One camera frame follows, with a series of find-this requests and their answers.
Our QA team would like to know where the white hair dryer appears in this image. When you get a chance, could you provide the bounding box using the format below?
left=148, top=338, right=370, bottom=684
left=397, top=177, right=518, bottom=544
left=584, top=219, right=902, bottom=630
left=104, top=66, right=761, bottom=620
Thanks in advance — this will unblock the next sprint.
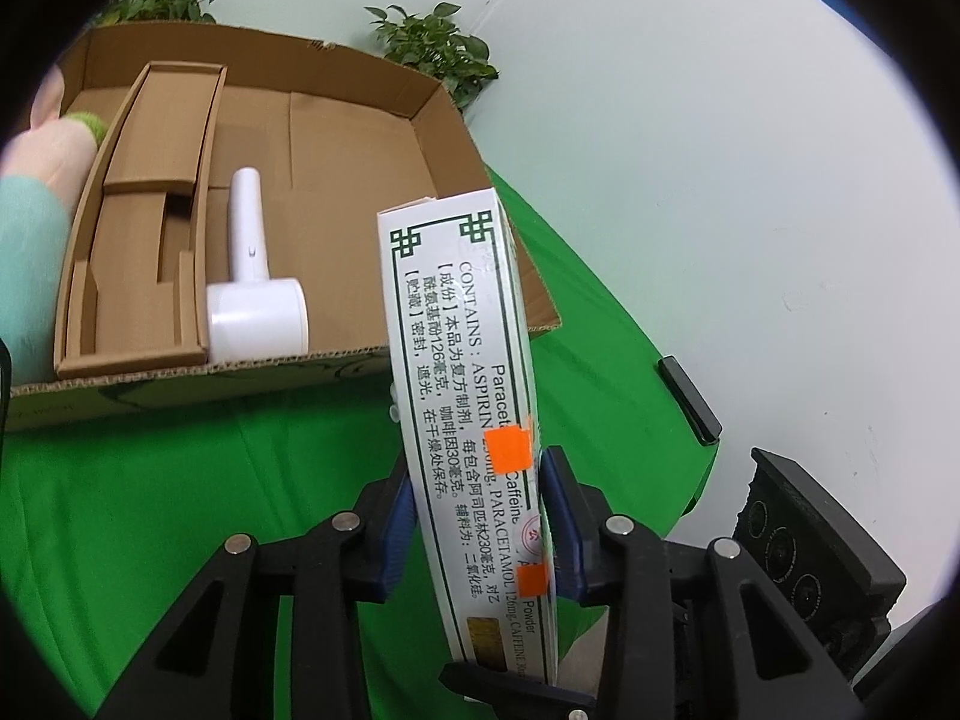
left=206, top=167, right=311, bottom=359

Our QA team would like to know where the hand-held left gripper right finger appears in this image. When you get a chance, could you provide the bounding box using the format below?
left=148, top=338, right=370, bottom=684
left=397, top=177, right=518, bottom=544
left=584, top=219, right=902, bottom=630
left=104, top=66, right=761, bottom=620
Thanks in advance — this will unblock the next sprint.
left=538, top=446, right=860, bottom=720

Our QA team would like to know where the green table cloth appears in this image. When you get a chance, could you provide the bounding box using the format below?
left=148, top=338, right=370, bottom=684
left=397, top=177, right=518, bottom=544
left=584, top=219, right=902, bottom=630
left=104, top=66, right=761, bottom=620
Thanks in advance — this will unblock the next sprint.
left=0, top=191, right=713, bottom=720

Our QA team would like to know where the large shallow cardboard box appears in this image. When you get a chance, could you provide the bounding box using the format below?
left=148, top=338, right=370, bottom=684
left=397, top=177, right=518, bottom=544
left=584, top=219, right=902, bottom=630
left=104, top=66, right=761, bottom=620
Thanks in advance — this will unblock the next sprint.
left=4, top=22, right=562, bottom=432

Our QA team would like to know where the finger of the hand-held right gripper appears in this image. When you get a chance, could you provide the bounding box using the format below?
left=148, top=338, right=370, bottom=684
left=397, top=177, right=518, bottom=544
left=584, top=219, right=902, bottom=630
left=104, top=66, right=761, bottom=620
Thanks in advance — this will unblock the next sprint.
left=658, top=356, right=723, bottom=445

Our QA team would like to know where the pink plush pig toy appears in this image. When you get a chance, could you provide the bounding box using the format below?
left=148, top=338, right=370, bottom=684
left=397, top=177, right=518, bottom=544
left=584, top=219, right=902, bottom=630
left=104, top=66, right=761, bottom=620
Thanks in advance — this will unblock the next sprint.
left=0, top=64, right=106, bottom=383

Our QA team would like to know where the small cardboard box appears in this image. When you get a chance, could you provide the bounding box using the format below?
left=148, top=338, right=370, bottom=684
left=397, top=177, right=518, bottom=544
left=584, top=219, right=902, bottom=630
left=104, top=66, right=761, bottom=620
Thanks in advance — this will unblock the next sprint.
left=54, top=62, right=228, bottom=380

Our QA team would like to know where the green and white medicine box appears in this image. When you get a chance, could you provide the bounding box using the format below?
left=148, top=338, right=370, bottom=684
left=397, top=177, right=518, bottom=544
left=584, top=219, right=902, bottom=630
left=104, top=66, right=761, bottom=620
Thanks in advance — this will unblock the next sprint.
left=375, top=189, right=560, bottom=687

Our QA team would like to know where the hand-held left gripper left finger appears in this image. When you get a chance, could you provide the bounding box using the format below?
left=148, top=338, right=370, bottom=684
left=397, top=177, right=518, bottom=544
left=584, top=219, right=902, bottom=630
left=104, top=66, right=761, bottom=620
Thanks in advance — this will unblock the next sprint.
left=75, top=457, right=419, bottom=720

